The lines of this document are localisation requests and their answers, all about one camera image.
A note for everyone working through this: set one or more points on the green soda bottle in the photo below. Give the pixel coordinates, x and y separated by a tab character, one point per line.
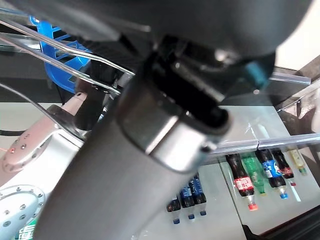
255	172

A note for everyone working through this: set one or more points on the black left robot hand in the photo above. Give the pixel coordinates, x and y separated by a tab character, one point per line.
125	187

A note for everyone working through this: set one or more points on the Coca-Cola bottle red label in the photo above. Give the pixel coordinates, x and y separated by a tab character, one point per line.
243	183
285	167

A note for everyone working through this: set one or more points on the yellow tea bottle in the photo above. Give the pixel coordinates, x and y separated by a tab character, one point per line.
297	160

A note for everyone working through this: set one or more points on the blue plastic shopping basket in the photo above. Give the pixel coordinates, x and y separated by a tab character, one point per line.
53	72

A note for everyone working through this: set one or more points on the Pepsi cola bottle blue label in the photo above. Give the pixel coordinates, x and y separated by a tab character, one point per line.
199	192
271	170
187	197
173	206

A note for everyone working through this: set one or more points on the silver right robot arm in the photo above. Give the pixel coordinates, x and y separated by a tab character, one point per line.
25	155

